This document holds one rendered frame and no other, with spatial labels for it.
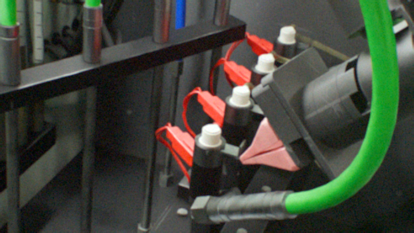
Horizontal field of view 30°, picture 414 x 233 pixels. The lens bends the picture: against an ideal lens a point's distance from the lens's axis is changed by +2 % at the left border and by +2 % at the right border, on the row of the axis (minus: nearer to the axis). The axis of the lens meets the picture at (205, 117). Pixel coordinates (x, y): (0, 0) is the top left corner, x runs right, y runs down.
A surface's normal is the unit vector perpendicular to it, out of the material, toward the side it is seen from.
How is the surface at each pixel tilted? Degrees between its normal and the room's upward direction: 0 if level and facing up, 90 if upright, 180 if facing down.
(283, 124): 92
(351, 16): 92
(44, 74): 0
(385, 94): 82
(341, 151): 42
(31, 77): 0
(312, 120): 86
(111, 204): 0
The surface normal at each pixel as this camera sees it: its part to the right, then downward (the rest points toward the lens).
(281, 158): -0.77, 0.50
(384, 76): -0.25, 0.36
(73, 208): 0.11, -0.85
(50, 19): 0.93, 0.27
